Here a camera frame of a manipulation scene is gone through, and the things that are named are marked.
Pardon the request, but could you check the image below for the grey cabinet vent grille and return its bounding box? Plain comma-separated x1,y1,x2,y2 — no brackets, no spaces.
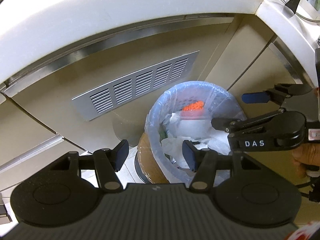
72,51,199,121

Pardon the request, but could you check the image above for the blue lined trash bin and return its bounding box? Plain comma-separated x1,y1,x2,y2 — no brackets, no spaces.
145,81,246,185

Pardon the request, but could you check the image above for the person right hand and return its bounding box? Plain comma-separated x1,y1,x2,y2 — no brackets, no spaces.
292,143,320,178

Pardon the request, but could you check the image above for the orange mesh net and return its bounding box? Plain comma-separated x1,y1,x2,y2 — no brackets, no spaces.
182,101,204,112

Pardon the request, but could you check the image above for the white plastic bag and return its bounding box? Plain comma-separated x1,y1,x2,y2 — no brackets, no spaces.
161,111,231,169

